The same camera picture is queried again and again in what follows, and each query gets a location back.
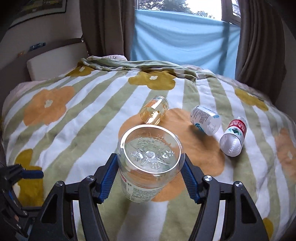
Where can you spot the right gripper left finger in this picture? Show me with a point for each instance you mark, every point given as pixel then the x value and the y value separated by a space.
pixel 55 221

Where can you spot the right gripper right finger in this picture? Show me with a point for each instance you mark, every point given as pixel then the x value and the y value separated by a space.
pixel 242 220

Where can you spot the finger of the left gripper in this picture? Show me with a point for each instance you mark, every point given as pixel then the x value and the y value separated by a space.
pixel 32 174

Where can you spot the clear cup green label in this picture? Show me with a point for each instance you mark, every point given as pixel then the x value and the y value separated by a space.
pixel 149 157

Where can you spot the clear cup red label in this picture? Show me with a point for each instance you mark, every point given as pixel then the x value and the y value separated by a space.
pixel 231 142

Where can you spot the clear cup white blue label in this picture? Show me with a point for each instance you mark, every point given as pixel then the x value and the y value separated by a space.
pixel 205 120

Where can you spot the clear cup orange label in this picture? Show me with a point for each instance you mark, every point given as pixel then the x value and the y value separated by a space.
pixel 154 110

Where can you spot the floral striped green blanket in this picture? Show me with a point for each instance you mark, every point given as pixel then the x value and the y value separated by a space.
pixel 67 127

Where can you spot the dark headboard shelf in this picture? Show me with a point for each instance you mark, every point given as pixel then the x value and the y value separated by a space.
pixel 16 72

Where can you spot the white headboard cushion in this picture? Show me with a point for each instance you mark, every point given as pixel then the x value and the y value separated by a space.
pixel 56 62

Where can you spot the blue item on shelf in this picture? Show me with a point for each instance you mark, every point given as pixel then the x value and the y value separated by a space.
pixel 36 46

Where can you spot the right brown curtain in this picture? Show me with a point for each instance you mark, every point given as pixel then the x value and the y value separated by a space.
pixel 260 61

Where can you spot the brown curtain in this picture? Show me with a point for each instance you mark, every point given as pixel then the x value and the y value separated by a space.
pixel 260 61
pixel 107 26

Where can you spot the framed building picture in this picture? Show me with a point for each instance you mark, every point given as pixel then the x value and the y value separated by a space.
pixel 36 9

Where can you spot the left brown curtain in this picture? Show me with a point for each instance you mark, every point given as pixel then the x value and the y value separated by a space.
pixel 107 26

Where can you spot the light blue hanging cloth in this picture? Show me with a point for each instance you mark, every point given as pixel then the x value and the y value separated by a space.
pixel 186 39

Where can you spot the window with frame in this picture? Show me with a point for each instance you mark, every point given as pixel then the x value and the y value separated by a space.
pixel 222 10

